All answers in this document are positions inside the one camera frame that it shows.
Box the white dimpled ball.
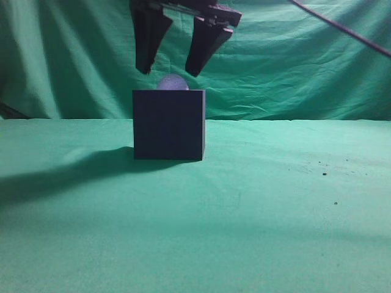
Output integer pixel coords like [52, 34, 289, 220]
[156, 74, 189, 90]

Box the dark navy cube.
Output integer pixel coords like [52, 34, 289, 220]
[133, 90, 206, 161]

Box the black cable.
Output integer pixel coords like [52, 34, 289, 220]
[289, 0, 391, 58]

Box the green backdrop cloth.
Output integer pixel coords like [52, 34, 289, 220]
[1, 1, 390, 120]

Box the green table cloth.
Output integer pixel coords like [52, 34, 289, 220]
[1, 119, 390, 292]

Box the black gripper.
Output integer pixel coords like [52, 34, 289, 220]
[129, 0, 242, 76]

